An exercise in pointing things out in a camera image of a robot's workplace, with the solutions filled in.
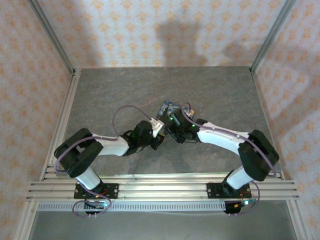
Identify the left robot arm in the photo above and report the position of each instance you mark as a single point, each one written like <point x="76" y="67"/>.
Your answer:
<point x="75" y="155"/>

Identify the aluminium lower frame bar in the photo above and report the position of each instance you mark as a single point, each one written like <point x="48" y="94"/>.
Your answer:
<point x="26" y="220"/>
<point x="297" y="220"/>

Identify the aluminium mounting rail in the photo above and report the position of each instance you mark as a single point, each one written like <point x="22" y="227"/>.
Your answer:
<point x="160" y="190"/>

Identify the aluminium table side rail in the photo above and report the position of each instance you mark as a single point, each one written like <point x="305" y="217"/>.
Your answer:
<point x="258" y="87"/>
<point x="71" y="87"/>

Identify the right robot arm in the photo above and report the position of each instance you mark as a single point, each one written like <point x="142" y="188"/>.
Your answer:
<point x="260" y="155"/>

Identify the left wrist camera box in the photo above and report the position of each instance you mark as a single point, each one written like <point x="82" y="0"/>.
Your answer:
<point x="157" y="126"/>

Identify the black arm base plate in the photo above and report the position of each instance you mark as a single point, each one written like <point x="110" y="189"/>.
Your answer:
<point x="112" y="191"/>
<point x="212" y="191"/>

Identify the black arm base electronics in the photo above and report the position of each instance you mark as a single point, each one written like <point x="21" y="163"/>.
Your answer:
<point x="96" y="206"/>
<point x="236" y="207"/>

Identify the aluminium frame corner post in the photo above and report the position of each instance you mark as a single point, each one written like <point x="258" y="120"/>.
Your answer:
<point x="271" y="37"/>
<point x="54" y="37"/>

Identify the blue painted storage box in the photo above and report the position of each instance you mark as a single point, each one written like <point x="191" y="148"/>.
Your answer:
<point x="166" y="107"/>

